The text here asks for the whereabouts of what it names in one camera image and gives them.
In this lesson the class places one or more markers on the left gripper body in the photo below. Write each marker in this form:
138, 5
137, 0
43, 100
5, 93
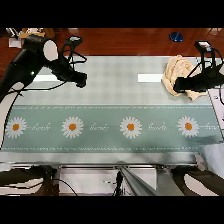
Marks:
80, 79

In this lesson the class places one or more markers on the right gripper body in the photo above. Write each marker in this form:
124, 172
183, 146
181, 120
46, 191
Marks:
186, 84

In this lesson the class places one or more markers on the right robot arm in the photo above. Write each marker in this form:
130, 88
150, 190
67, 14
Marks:
213, 78

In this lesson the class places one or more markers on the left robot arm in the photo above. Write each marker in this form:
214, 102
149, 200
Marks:
25, 65

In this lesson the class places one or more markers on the beige garment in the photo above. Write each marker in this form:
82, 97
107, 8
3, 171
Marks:
176, 68

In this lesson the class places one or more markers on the blue round disc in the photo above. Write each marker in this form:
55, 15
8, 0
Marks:
176, 36

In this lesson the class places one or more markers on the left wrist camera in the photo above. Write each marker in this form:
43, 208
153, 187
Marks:
75, 39

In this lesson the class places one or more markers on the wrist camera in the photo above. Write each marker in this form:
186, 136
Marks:
203, 45
75, 39

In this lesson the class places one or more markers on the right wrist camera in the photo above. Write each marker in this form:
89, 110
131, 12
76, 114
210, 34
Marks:
203, 45

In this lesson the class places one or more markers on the silver frame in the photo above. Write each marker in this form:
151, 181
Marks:
140, 185

